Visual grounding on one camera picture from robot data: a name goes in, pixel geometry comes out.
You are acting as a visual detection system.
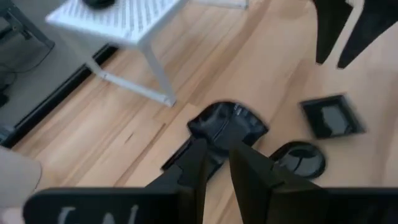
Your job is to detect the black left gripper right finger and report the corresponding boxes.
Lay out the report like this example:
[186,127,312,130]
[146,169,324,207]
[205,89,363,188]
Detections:
[229,141,327,224]

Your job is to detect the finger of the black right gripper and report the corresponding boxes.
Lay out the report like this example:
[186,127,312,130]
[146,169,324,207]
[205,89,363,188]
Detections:
[337,0,398,69]
[312,0,354,65]

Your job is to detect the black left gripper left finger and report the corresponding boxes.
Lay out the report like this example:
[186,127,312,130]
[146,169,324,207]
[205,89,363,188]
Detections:
[146,139,208,224]

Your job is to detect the black rectangular footed plate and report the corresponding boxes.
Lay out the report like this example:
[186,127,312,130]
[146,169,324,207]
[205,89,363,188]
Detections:
[299,93,367,140]

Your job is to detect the black wide bowl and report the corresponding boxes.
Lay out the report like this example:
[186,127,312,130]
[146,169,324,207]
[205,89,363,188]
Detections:
[81,0,116,9]

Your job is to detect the small black leaf-shaped plate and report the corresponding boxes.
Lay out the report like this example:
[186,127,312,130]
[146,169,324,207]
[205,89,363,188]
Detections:
[268,141,326,180]

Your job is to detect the small black rectangular plate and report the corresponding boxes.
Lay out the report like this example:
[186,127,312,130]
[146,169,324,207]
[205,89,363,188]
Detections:
[160,136,224,181]

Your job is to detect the black wavy deep bowl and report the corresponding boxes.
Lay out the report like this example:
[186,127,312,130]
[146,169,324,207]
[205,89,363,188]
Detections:
[185,101,270,158]

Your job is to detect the white perforated metal shelf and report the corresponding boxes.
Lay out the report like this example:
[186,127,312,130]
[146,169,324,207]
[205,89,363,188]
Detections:
[45,0,249,108]

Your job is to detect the white round plant pot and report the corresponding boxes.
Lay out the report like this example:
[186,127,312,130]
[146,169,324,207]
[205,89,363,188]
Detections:
[0,146,43,215]

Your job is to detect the black metal stand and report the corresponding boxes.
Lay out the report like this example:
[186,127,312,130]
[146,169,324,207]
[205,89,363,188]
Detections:
[0,0,56,50]

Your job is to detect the black table edge rail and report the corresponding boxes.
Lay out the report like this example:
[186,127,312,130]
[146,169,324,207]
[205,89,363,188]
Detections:
[0,43,119,149]

